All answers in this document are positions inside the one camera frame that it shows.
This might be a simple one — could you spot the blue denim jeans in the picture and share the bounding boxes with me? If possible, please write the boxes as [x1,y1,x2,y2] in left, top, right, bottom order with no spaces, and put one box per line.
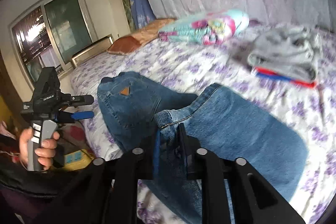
[97,72,308,223]

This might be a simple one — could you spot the red folded garment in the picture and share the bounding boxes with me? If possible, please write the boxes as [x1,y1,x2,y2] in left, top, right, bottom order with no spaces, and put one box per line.
[252,67,317,89]

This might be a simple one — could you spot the person's left hand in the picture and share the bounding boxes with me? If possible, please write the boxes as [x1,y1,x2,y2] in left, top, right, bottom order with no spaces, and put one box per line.
[18,127,60,171]

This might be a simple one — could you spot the colourful cartoon pillow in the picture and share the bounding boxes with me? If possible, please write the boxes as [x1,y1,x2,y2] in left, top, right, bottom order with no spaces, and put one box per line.
[158,9,249,45]

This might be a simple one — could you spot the grey folded garment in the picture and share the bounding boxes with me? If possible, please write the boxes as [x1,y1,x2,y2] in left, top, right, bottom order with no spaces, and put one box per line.
[247,26,323,83]

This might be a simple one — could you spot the yellow box on floor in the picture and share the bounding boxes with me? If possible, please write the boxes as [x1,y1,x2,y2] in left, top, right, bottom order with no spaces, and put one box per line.
[54,149,93,171]

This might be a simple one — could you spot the orange brown pillow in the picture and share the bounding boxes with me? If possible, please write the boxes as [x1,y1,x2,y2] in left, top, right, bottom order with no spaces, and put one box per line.
[106,18,176,55]

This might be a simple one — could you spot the purple floral bed sheet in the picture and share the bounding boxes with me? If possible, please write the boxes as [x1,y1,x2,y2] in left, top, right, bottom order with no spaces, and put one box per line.
[71,25,335,223]

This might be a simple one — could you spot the metal bed frame rail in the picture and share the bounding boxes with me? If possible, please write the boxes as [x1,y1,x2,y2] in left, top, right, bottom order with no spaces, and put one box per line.
[71,35,114,68]

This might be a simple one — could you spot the glass window with frame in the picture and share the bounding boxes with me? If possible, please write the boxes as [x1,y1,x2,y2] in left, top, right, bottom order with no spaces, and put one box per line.
[9,0,98,86]

